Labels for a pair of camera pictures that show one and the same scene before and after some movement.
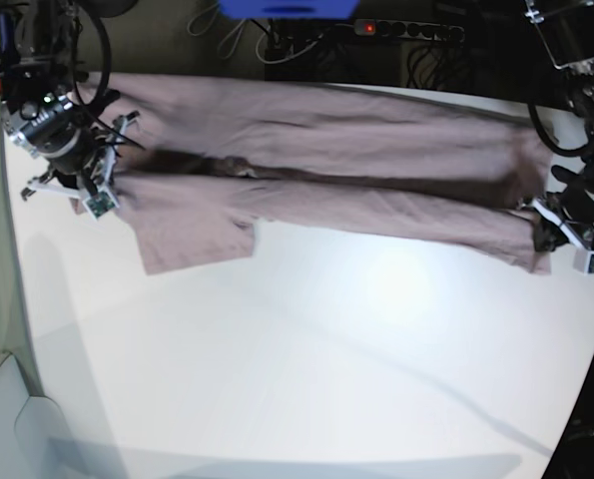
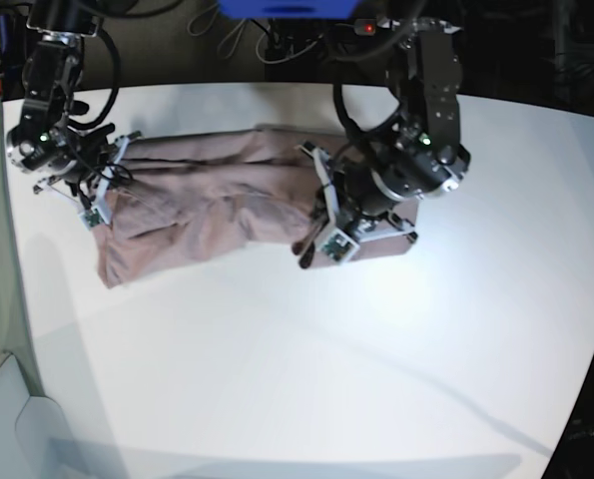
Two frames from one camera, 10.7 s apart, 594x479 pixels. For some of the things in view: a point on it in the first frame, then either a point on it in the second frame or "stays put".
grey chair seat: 20,436 stays put
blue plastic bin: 289,9 stays put
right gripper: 582,214 → 348,212
